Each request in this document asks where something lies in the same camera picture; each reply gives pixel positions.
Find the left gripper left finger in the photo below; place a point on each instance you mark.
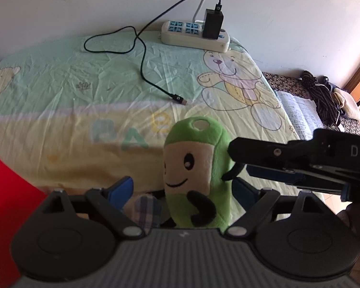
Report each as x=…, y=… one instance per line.
x=106, y=207

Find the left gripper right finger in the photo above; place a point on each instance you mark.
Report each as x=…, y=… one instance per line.
x=257, y=204

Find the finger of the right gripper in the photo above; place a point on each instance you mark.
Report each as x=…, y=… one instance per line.
x=301, y=181
x=294, y=156

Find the white plush bear blue bow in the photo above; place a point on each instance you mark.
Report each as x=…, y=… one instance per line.
x=146, y=211

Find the green bean plush toy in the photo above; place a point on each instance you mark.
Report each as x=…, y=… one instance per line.
x=196, y=157

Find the red cardboard box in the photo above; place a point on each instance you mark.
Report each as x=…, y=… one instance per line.
x=18, y=200

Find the cartoon bear bed sheet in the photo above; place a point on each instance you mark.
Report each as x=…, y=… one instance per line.
x=80, y=114

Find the black charger adapter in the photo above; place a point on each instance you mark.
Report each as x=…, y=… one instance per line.
x=213, y=21

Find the white power strip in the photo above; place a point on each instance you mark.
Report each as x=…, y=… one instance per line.
x=189, y=35

